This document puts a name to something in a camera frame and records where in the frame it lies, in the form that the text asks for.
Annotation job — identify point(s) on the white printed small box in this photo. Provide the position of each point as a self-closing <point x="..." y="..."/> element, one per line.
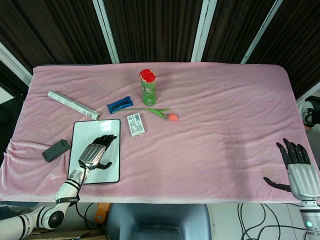
<point x="136" y="124"/>

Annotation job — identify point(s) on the blue snack packet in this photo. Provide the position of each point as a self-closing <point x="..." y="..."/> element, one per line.
<point x="120" y="105"/>

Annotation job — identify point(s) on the white black sneaker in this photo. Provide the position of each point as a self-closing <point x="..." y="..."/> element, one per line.
<point x="308" y="116"/>

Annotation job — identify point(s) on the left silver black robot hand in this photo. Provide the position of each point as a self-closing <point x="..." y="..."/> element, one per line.
<point x="93" y="154"/>

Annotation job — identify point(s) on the silver plastic wrap roll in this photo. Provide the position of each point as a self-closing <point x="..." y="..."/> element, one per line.
<point x="74" y="105"/>

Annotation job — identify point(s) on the pink velvet tablecloth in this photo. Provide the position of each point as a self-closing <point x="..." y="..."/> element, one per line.
<point x="190" y="140"/>

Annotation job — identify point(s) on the pink artificial tulip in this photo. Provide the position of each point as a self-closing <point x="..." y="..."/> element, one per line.
<point x="160" y="113"/>

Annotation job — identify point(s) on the green can with red lid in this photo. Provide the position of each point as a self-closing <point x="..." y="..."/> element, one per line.
<point x="148" y="87"/>

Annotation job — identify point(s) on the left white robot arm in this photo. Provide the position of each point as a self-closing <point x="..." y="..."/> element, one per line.
<point x="53" y="200"/>

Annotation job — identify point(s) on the grey blue chair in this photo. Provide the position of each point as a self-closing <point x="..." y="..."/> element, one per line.
<point x="157" y="222"/>

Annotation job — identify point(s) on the orange box under table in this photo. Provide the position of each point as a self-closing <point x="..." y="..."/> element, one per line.
<point x="101" y="215"/>

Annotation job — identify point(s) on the black eraser block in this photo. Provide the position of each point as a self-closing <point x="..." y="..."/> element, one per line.
<point x="56" y="150"/>

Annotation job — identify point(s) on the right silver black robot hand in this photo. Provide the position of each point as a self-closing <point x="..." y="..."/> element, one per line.
<point x="301" y="175"/>

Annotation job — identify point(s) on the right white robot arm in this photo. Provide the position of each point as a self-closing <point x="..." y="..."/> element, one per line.
<point x="310" y="217"/>

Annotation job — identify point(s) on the small black-framed whiteboard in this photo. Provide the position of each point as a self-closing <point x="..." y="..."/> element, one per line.
<point x="98" y="130"/>

